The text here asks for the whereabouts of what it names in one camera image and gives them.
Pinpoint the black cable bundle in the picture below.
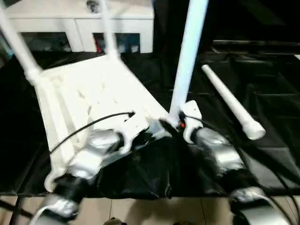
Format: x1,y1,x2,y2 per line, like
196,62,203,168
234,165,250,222
86,0,102,12

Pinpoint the white plastic table top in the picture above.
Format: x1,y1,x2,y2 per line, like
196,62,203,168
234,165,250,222
25,55,174,193

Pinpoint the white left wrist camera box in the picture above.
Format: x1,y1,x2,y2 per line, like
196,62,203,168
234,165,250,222
114,112,150,153

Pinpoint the white cabinet with glass doors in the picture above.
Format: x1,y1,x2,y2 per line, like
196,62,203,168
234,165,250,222
4,0,155,53

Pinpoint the white plastic table leg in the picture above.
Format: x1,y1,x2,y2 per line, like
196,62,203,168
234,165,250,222
168,0,210,128
201,64,266,141
0,0,43,83
99,0,122,62

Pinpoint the long black metal bar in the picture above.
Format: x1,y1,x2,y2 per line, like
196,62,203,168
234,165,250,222
212,39,300,51

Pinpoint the dark robot body part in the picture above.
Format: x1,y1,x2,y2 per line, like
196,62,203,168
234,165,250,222
104,217,129,225

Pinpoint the black folding table frame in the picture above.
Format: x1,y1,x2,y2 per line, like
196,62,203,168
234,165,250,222
0,198,31,218

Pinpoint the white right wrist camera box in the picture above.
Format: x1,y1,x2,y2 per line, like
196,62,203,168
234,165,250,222
181,100,203,144

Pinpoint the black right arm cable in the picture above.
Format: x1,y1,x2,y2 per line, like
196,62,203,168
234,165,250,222
185,114,300,225

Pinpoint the black work mat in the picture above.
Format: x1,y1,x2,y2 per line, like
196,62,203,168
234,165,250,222
0,50,300,200

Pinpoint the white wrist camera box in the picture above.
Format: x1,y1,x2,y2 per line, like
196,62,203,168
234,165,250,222
181,100,203,144
114,112,150,153

